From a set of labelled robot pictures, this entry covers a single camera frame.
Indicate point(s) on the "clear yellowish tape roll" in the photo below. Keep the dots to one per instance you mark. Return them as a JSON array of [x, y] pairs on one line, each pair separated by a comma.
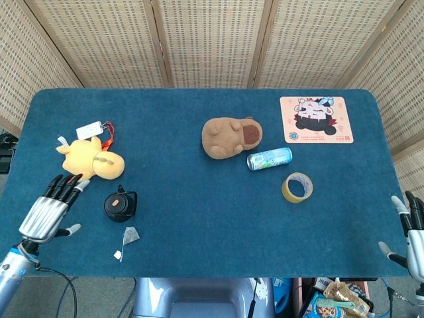
[[288, 193]]

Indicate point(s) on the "white paper tag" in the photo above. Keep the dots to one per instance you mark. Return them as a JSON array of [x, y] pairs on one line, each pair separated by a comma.
[[88, 130]]

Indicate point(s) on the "black round container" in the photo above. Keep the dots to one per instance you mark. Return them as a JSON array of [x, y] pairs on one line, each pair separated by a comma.
[[130, 207]]

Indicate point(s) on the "yellow plush toy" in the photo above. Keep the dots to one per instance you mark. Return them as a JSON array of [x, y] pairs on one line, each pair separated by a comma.
[[83, 159]]

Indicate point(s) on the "brown snack bag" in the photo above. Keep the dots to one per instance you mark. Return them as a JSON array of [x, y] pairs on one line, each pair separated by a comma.
[[351, 299]]

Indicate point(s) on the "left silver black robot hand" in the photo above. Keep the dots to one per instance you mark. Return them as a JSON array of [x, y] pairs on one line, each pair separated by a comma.
[[44, 215]]

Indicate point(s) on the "green comb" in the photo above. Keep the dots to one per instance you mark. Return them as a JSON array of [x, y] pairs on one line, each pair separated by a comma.
[[331, 303]]

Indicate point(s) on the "black equipment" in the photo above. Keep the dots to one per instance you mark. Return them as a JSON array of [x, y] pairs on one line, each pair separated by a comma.
[[5, 152]]

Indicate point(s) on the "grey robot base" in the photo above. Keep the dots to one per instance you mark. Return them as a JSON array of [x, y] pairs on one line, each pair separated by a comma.
[[202, 298]]

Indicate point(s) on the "pink cartoon mouse pad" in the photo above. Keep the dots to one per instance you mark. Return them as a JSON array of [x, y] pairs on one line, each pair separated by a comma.
[[316, 121]]

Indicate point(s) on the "blue plastic bag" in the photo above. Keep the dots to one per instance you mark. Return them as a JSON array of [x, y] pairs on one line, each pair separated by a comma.
[[281, 295]]

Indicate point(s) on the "brown capybara plush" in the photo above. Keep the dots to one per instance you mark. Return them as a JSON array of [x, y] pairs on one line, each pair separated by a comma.
[[225, 137]]

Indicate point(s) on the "blue table cloth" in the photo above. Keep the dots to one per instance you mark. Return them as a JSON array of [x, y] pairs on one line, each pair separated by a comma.
[[198, 215]]

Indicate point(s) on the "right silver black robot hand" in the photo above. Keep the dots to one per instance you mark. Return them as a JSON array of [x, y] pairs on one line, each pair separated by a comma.
[[415, 245]]

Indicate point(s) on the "woven bamboo folding screen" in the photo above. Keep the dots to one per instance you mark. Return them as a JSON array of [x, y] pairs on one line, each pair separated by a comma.
[[212, 43]]

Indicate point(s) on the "green drink can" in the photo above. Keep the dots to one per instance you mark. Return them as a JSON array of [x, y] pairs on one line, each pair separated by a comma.
[[270, 158]]

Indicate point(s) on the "blue snack box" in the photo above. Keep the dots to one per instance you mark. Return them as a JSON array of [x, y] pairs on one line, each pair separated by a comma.
[[314, 309]]

